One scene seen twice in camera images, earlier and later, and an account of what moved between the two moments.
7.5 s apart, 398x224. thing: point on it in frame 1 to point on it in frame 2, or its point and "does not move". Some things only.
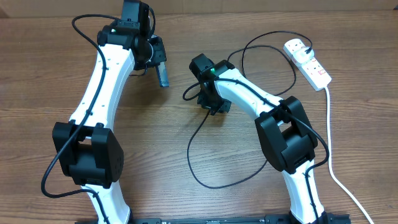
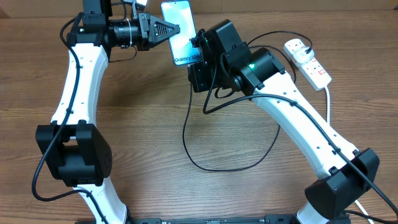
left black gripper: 160,55 to 150,38
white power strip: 311,70 does not move
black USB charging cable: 243,69 to 278,126
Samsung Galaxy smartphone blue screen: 163,74 to 180,13
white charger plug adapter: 300,56 does not move
